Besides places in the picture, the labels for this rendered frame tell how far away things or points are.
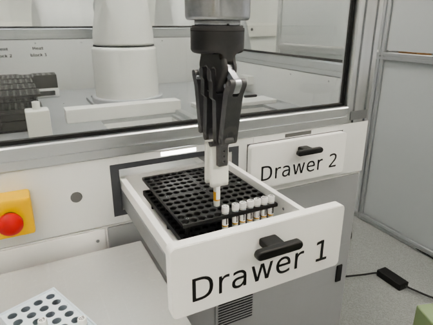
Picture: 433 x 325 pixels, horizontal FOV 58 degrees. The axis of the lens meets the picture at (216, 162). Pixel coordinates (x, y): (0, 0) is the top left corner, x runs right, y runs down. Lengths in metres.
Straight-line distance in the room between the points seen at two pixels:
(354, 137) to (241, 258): 0.64
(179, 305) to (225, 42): 0.35
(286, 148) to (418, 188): 1.52
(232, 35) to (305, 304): 0.92
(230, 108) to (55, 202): 0.42
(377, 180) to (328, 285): 1.36
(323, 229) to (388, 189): 1.91
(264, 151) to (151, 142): 0.27
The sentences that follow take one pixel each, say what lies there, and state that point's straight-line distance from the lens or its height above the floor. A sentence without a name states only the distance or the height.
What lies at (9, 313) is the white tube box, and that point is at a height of 0.80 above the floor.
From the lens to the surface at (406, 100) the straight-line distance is 2.37.
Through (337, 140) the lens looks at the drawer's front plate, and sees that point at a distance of 1.05.
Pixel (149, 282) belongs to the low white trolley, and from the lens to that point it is 0.73.
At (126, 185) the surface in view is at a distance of 0.79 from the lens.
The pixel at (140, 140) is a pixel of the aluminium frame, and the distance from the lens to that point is 0.79.
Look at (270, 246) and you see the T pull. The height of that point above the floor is 0.91.
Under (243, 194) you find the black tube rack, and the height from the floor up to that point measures 0.90.
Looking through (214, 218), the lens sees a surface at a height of 0.90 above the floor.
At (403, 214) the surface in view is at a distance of 2.50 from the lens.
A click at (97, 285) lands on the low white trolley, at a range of 0.75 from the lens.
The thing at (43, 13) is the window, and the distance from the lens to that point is 0.76.
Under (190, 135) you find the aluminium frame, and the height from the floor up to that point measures 0.97.
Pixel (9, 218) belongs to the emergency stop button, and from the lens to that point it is 0.73.
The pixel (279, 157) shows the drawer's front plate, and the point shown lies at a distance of 0.95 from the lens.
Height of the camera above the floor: 1.19
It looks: 20 degrees down
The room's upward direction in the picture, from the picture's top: straight up
